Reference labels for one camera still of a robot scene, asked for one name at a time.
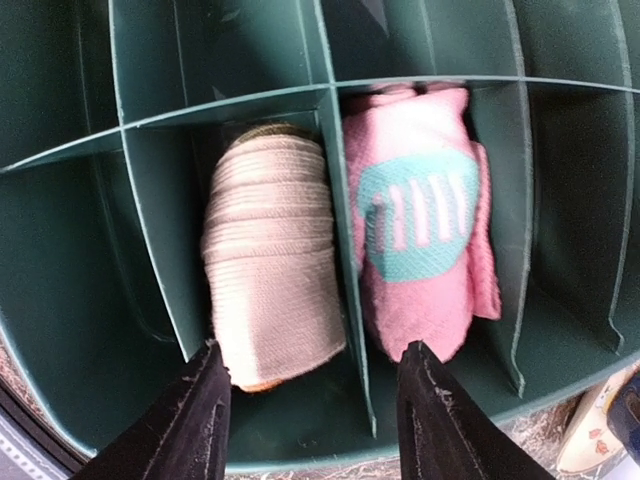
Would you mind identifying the cream saucer plate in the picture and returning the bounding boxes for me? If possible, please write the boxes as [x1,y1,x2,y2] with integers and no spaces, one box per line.
[556,362,639,476]

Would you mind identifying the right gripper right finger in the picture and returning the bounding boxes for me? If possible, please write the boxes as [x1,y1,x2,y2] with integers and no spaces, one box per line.
[396,341,552,480]

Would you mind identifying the green compartment tray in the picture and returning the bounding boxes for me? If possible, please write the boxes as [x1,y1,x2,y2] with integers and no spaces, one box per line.
[0,0,640,474]

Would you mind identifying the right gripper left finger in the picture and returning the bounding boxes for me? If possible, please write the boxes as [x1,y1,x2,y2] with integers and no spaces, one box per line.
[73,339,231,480]

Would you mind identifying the blue mug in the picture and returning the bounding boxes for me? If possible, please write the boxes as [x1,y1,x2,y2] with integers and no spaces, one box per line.
[607,374,639,456]

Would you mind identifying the white slotted cable duct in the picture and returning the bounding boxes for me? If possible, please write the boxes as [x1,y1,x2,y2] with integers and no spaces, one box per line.
[1,432,50,480]

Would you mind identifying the beige sock with olive toe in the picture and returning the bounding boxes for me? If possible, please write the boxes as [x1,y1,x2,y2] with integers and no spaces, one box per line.
[201,123,347,393]

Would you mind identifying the pink patterned sock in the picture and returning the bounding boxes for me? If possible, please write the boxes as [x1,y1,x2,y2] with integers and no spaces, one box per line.
[342,86,501,362]

